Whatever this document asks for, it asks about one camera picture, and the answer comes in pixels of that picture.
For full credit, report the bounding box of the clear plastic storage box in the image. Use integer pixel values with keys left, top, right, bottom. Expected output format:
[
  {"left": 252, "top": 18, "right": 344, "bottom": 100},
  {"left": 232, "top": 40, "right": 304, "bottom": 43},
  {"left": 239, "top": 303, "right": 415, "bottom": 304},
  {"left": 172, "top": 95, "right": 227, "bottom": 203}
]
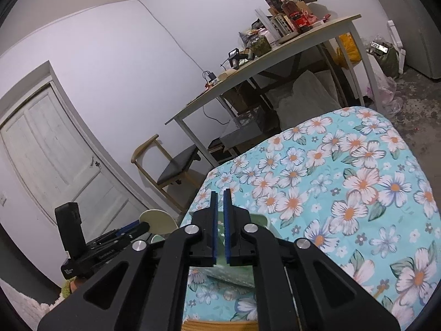
[{"left": 220, "top": 105, "right": 277, "bottom": 146}]

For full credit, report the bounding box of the plastic bag of greens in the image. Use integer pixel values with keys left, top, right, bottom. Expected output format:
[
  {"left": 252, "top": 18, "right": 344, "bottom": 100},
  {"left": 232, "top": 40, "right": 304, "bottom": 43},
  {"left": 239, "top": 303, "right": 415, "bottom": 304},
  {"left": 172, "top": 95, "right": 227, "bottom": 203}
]
[{"left": 368, "top": 34, "right": 401, "bottom": 77}]

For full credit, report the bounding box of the yellow plastic bag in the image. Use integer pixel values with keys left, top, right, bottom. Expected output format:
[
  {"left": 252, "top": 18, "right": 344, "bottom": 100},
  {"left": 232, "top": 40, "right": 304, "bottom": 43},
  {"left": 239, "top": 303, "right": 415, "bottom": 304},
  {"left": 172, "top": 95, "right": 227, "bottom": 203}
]
[{"left": 335, "top": 32, "right": 362, "bottom": 70}]

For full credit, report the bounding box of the green perforated utensil holder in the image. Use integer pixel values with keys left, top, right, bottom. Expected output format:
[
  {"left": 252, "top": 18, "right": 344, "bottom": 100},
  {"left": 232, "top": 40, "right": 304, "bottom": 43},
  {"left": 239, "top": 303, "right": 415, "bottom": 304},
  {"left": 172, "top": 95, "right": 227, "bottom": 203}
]
[{"left": 188, "top": 210, "right": 273, "bottom": 287}]

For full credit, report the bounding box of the printed cardboard box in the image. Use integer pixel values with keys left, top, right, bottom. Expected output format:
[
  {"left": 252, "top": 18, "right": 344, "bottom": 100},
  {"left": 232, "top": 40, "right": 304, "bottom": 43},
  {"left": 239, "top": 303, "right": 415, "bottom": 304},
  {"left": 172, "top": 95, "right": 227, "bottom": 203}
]
[{"left": 271, "top": 14, "right": 293, "bottom": 37}]

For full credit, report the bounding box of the small black device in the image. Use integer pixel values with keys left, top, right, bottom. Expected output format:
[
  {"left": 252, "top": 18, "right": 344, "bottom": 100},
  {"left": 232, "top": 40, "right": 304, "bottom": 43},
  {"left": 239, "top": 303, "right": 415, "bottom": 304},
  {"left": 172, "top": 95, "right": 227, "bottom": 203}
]
[{"left": 226, "top": 47, "right": 243, "bottom": 69}]

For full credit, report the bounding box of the white woven sack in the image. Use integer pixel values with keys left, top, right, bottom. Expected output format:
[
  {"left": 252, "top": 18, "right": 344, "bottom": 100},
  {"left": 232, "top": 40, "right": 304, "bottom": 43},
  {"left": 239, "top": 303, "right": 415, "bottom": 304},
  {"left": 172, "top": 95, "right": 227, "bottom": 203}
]
[
  {"left": 272, "top": 95, "right": 342, "bottom": 131},
  {"left": 291, "top": 70, "right": 342, "bottom": 111}
]

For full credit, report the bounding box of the white foam piece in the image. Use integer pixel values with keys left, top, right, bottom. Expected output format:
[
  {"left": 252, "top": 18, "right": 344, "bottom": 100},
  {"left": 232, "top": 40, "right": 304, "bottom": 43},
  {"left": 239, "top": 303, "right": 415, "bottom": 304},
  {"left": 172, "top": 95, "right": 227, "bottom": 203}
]
[{"left": 386, "top": 20, "right": 406, "bottom": 74}]

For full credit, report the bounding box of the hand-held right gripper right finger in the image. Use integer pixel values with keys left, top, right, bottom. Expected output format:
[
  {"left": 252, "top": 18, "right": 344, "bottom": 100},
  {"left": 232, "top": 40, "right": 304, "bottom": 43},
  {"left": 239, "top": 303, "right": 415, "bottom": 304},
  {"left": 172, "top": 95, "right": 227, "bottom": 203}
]
[{"left": 222, "top": 188, "right": 402, "bottom": 331}]

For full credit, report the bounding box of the brown cardboard box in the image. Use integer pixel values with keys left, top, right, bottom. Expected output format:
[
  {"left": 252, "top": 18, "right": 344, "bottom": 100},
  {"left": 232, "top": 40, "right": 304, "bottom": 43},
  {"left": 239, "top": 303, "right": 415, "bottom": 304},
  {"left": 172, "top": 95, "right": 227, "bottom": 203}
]
[{"left": 220, "top": 83, "right": 256, "bottom": 111}]

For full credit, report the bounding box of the glass jar of green contents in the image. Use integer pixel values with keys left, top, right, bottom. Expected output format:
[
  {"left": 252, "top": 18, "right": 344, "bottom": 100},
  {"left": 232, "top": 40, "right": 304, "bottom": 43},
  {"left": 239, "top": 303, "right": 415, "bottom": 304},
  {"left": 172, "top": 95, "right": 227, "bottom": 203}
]
[{"left": 253, "top": 34, "right": 273, "bottom": 57}]

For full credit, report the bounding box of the white panelled door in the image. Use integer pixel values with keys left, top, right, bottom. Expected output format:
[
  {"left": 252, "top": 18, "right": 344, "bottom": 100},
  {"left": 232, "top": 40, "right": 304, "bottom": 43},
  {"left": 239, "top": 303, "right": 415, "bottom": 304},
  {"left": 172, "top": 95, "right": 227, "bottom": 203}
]
[{"left": 0, "top": 60, "right": 149, "bottom": 226}]

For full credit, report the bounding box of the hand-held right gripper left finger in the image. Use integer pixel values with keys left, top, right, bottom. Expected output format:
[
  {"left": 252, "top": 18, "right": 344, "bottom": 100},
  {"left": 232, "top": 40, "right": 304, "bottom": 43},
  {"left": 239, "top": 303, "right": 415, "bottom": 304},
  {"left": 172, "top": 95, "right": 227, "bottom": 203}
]
[{"left": 37, "top": 190, "right": 218, "bottom": 331}]

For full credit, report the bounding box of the red label bottle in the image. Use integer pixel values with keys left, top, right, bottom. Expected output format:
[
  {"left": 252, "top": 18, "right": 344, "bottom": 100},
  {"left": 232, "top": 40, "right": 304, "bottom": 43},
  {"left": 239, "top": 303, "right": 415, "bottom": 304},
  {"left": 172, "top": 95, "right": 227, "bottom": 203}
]
[{"left": 292, "top": 9, "right": 311, "bottom": 35}]

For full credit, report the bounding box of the pink plastic bag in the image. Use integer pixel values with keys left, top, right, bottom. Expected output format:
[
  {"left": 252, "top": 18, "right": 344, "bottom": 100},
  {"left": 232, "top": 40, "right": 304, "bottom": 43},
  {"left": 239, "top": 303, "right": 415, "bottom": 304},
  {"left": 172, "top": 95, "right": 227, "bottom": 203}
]
[{"left": 367, "top": 74, "right": 404, "bottom": 115}]

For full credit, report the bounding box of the blue floral blanket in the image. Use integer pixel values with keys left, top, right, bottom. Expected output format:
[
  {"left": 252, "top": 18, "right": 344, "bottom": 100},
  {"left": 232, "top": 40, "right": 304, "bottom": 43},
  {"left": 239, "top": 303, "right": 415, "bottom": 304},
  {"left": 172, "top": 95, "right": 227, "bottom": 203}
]
[{"left": 181, "top": 106, "right": 435, "bottom": 331}]

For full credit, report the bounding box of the person's left forearm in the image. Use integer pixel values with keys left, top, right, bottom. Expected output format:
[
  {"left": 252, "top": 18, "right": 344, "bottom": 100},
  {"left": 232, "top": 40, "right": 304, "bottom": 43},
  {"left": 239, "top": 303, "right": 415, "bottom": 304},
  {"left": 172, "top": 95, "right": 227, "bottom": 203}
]
[{"left": 61, "top": 277, "right": 87, "bottom": 299}]

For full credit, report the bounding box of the snack packet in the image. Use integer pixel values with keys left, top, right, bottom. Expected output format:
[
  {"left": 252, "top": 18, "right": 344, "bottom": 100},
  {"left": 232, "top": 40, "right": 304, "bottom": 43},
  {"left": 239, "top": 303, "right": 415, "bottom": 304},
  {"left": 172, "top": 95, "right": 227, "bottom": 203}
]
[{"left": 239, "top": 29, "right": 257, "bottom": 47}]

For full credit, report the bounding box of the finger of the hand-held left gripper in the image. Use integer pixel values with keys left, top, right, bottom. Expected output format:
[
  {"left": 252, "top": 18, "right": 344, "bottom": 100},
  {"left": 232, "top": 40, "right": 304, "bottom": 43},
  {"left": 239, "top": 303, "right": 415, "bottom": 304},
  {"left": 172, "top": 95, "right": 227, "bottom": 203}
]
[
  {"left": 86, "top": 231, "right": 138, "bottom": 248},
  {"left": 114, "top": 222, "right": 151, "bottom": 238}
]

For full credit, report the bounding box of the white desk with wood top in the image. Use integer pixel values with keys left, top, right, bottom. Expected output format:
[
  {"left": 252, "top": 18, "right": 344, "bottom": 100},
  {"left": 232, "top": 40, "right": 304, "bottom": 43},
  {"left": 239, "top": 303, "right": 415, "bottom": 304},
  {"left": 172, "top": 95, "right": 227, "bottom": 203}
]
[{"left": 165, "top": 14, "right": 383, "bottom": 170}]

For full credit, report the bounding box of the white green fleece robe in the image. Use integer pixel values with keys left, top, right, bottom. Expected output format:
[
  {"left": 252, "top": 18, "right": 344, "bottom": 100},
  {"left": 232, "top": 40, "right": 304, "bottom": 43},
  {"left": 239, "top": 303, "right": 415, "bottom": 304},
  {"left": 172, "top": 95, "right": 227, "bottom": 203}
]
[{"left": 0, "top": 279, "right": 65, "bottom": 331}]

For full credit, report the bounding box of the wooden chair with black seat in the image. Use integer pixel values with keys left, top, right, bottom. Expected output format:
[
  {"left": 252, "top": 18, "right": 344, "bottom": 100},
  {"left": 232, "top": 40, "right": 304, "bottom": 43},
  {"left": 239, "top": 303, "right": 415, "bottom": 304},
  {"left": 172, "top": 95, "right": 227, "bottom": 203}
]
[{"left": 131, "top": 134, "right": 203, "bottom": 214}]

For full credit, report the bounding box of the amber oil bottle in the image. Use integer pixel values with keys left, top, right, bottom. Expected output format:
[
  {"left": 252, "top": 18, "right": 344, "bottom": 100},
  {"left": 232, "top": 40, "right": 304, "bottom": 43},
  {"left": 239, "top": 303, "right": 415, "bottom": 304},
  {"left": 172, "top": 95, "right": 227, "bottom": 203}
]
[{"left": 280, "top": 0, "right": 301, "bottom": 25}]

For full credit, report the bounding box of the grey refrigerator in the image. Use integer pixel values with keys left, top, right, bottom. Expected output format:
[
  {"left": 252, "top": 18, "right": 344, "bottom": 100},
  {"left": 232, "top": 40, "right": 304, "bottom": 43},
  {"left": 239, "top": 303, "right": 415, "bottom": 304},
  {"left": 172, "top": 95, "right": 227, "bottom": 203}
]
[{"left": 400, "top": 0, "right": 441, "bottom": 84}]

